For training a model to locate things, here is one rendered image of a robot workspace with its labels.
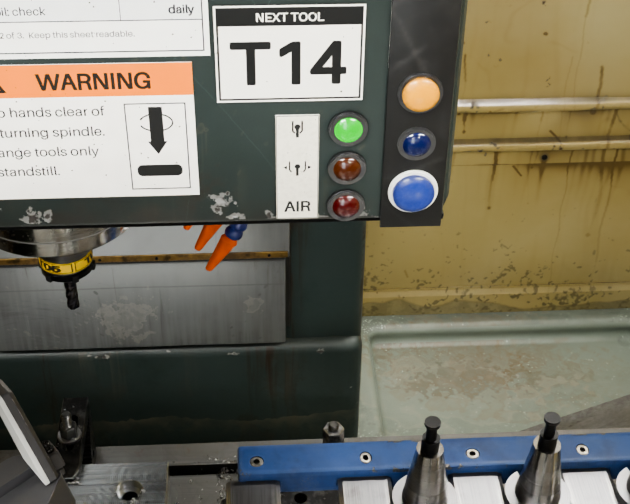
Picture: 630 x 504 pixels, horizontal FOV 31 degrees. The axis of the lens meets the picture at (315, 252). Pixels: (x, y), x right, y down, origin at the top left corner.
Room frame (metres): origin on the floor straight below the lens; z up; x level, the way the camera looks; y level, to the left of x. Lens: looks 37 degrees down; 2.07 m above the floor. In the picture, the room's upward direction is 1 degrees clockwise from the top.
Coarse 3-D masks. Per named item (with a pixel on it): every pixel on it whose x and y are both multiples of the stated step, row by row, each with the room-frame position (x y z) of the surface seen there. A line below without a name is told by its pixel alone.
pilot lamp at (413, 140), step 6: (408, 138) 0.67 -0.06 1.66; (414, 138) 0.67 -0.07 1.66; (420, 138) 0.67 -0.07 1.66; (426, 138) 0.67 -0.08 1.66; (408, 144) 0.67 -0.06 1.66; (414, 144) 0.67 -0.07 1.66; (420, 144) 0.67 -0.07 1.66; (426, 144) 0.67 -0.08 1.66; (408, 150) 0.67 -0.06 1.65; (414, 150) 0.67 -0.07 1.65; (420, 150) 0.67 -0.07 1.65; (426, 150) 0.67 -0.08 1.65; (414, 156) 0.67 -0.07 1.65
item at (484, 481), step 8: (480, 472) 0.77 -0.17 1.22; (488, 472) 0.77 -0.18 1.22; (496, 472) 0.77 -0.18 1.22; (448, 480) 0.76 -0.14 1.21; (456, 480) 0.76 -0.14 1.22; (464, 480) 0.76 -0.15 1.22; (472, 480) 0.76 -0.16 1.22; (480, 480) 0.76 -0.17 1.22; (488, 480) 0.76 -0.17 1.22; (496, 480) 0.76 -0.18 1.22; (456, 488) 0.75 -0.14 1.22; (464, 488) 0.75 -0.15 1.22; (472, 488) 0.75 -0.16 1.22; (480, 488) 0.75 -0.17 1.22; (488, 488) 0.75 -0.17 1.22; (496, 488) 0.75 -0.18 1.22; (464, 496) 0.74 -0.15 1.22; (472, 496) 0.74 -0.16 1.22; (480, 496) 0.74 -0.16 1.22; (488, 496) 0.74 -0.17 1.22; (496, 496) 0.74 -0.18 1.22
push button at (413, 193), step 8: (408, 176) 0.67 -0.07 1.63; (416, 176) 0.67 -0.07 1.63; (400, 184) 0.67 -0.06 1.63; (408, 184) 0.67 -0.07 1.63; (416, 184) 0.67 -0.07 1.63; (424, 184) 0.67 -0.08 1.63; (432, 184) 0.68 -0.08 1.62; (400, 192) 0.67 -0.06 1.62; (408, 192) 0.67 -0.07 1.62; (416, 192) 0.67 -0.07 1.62; (424, 192) 0.67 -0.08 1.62; (432, 192) 0.67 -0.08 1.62; (400, 200) 0.67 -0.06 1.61; (408, 200) 0.67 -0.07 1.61; (416, 200) 0.67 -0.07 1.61; (424, 200) 0.67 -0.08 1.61; (432, 200) 0.67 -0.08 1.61; (400, 208) 0.67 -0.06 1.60; (408, 208) 0.67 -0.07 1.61; (416, 208) 0.67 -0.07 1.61; (424, 208) 0.67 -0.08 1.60
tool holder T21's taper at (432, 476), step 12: (420, 444) 0.74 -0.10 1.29; (420, 456) 0.72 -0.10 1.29; (432, 456) 0.72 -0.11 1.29; (420, 468) 0.72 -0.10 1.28; (432, 468) 0.72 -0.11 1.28; (444, 468) 0.72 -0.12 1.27; (408, 480) 0.73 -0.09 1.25; (420, 480) 0.72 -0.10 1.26; (432, 480) 0.71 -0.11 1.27; (444, 480) 0.72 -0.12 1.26; (408, 492) 0.72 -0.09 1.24; (420, 492) 0.71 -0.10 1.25; (432, 492) 0.71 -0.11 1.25; (444, 492) 0.72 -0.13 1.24
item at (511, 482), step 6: (516, 474) 0.76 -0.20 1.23; (510, 480) 0.75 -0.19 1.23; (516, 480) 0.75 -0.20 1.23; (510, 486) 0.75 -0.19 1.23; (564, 486) 0.75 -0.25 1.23; (504, 492) 0.74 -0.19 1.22; (510, 492) 0.74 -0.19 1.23; (564, 492) 0.74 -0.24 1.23; (504, 498) 0.74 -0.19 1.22; (510, 498) 0.73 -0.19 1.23; (516, 498) 0.73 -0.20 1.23; (564, 498) 0.73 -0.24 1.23; (570, 498) 0.73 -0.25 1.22
